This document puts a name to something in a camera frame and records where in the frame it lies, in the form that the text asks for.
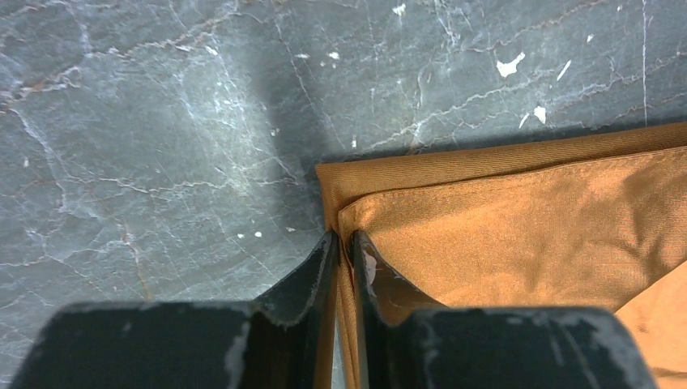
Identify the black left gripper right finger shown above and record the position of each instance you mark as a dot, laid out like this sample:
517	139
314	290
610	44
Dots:
407	339

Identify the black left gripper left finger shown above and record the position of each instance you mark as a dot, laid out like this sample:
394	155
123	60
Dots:
281	339

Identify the orange cloth napkin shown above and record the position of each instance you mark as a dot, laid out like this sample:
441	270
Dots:
598	220

